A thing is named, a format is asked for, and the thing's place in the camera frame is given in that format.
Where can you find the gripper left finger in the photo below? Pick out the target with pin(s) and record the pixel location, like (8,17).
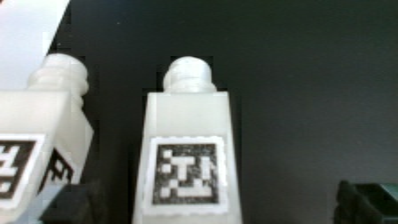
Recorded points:
(68,204)

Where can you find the white marker sheet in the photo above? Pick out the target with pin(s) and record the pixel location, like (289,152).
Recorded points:
(29,24)

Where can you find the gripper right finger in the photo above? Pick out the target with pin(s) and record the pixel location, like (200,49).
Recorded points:
(367,203)

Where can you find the white leg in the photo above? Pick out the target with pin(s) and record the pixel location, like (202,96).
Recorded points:
(187,183)
(45,134)

